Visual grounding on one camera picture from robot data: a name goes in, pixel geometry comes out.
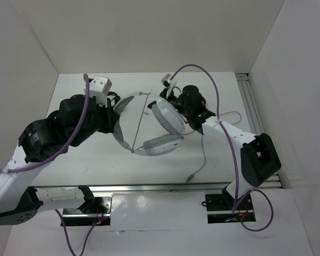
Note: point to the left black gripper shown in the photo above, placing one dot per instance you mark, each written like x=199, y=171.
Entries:
x=109, y=113

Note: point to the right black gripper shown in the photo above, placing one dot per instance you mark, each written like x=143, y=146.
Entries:
x=167, y=93

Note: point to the white over-ear headphones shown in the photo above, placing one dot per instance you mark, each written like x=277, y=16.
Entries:
x=148, y=125

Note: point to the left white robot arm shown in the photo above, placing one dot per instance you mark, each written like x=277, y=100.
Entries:
x=39, y=144

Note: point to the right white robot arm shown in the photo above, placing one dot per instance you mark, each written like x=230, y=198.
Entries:
x=255, y=155

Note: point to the black headphones left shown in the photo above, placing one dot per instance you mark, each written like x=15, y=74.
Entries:
x=113, y=97

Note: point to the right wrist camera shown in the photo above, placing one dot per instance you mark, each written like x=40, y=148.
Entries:
x=169, y=84

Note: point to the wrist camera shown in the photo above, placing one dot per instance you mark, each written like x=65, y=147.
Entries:
x=97, y=88
x=169, y=84

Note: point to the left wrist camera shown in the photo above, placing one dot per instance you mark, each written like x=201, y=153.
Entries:
x=97, y=88

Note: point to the aluminium side rail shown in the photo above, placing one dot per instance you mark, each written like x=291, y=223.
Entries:
x=254, y=121

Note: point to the aluminium front rail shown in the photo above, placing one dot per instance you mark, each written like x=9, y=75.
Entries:
x=149, y=188

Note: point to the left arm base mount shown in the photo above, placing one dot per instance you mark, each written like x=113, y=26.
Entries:
x=99, y=213

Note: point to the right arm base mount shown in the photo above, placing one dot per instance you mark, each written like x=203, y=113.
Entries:
x=219, y=209

